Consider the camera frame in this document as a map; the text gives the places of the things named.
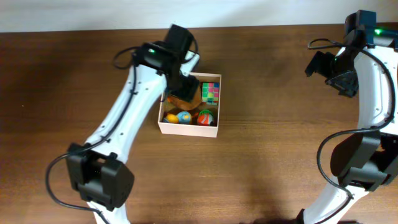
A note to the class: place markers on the brown plush chicken toy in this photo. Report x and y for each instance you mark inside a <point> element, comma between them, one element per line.
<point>184,105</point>

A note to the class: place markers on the green lattice ball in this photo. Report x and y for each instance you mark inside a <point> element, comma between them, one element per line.
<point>205,112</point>

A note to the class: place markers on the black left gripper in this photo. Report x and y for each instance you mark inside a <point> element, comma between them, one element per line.
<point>188,96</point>

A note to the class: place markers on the colourful puzzle cube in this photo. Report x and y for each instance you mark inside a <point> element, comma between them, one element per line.
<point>210,93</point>

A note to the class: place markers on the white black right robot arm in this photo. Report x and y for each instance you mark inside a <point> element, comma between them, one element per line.
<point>363,65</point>

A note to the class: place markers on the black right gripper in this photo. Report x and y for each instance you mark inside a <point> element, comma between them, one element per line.
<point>319,64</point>

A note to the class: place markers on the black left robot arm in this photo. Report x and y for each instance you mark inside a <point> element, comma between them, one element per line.
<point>97,169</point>

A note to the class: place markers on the red white ball toy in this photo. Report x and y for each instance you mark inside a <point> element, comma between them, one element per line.
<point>205,119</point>

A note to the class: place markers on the orange blue duck toy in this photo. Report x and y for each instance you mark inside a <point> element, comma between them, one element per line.
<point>183,117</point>

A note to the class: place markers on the pink cardboard box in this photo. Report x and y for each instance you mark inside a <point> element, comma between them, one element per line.
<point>189,129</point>

